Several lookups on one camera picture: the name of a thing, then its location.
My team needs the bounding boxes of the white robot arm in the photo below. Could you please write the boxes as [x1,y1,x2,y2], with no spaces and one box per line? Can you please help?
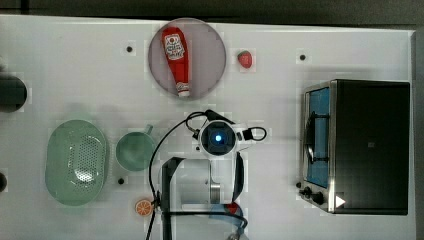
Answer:
[160,119,252,240]

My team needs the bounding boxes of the green mug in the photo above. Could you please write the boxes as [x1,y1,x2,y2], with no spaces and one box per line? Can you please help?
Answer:
[115,125,156,172]

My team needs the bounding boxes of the grey round plate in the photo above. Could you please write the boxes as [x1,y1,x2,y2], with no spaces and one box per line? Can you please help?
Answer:
[148,18,226,100]

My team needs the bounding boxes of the red strawberry toy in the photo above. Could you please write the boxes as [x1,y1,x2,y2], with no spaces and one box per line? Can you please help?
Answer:
[237,50,253,69]

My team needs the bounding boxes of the red ketchup bottle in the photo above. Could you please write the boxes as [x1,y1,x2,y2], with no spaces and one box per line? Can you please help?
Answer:
[161,27,190,97]

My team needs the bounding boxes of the red toy in bowl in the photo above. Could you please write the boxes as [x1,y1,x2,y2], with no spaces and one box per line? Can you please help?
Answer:
[225,202,239,214]

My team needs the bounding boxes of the blue bowl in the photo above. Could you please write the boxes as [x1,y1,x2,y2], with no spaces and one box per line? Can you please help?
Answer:
[209,204,248,240]

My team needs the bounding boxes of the orange slice toy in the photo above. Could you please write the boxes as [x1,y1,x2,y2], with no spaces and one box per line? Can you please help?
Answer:
[135,199,153,217]

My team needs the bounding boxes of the green perforated colander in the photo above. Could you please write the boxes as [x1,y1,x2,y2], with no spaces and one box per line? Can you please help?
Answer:
[45,120,107,206]

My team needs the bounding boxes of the black toaster oven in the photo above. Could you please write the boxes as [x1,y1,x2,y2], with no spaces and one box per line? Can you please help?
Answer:
[296,79,410,215]

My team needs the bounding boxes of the black cylinder container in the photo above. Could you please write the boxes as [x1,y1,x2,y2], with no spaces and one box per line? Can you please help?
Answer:
[0,74,28,113]

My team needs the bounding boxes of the black connector with cable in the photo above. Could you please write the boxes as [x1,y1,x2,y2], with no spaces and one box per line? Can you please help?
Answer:
[242,126,267,142]

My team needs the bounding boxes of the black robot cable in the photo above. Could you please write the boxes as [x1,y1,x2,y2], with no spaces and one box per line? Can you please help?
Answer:
[145,110,249,240]

